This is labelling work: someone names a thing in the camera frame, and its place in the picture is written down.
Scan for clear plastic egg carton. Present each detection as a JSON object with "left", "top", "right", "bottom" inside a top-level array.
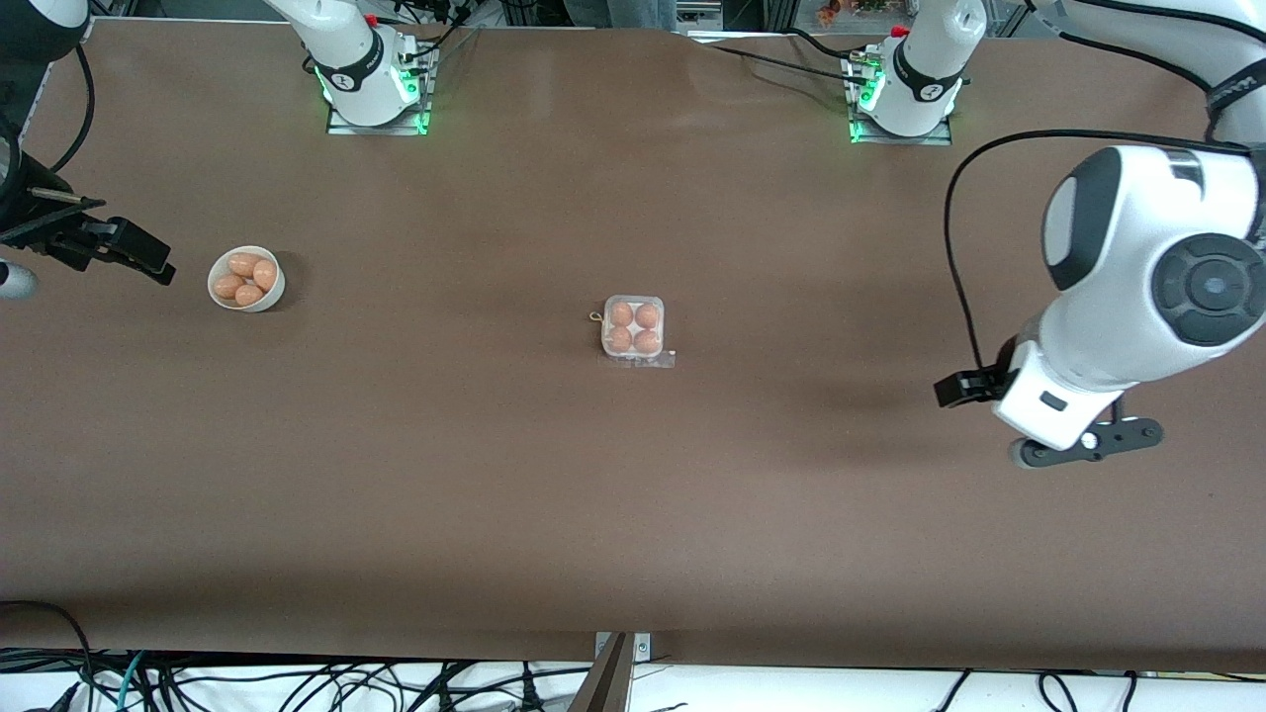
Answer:
[{"left": 590, "top": 294, "right": 678, "bottom": 371}]

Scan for small white bowl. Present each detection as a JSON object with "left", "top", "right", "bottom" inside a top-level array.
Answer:
[{"left": 208, "top": 244, "right": 287, "bottom": 312}]

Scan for brown table cover sheet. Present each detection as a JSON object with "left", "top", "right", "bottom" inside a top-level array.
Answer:
[{"left": 0, "top": 20, "right": 1266, "bottom": 673}]

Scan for person legs in jeans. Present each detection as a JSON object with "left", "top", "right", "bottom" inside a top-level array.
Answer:
[{"left": 564, "top": 0, "right": 679, "bottom": 31}]

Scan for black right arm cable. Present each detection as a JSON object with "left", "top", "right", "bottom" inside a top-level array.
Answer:
[{"left": 49, "top": 47, "right": 96, "bottom": 179}]

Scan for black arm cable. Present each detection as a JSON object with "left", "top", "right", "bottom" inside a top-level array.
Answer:
[
  {"left": 49, "top": 47, "right": 96, "bottom": 179},
  {"left": 943, "top": 129, "right": 1247, "bottom": 375}
]

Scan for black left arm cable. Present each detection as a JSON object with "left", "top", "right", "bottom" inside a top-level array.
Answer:
[{"left": 943, "top": 129, "right": 1247, "bottom": 375}]

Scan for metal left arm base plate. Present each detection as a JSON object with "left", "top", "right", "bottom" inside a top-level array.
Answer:
[{"left": 849, "top": 54, "right": 953, "bottom": 146}]

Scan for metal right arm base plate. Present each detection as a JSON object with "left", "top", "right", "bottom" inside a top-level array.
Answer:
[{"left": 326, "top": 44, "right": 433, "bottom": 136}]

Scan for black base cable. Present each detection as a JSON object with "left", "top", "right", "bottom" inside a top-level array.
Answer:
[{"left": 401, "top": 18, "right": 471, "bottom": 62}]

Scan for short black table cable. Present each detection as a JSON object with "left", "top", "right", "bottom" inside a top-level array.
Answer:
[{"left": 786, "top": 28, "right": 863, "bottom": 62}]

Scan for long black table cable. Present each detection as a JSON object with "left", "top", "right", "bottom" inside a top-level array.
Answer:
[{"left": 692, "top": 42, "right": 871, "bottom": 88}]

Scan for black looped floor cable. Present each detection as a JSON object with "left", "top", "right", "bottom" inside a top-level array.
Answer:
[{"left": 0, "top": 600, "right": 95, "bottom": 712}]

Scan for teal cable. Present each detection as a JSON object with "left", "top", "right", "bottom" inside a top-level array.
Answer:
[{"left": 117, "top": 651, "right": 149, "bottom": 712}]

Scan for metal frame rack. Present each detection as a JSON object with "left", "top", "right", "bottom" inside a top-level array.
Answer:
[{"left": 678, "top": 0, "right": 763, "bottom": 31}]

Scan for dark camera mount pole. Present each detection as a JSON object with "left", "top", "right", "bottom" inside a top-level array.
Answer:
[{"left": 567, "top": 633, "right": 635, "bottom": 712}]

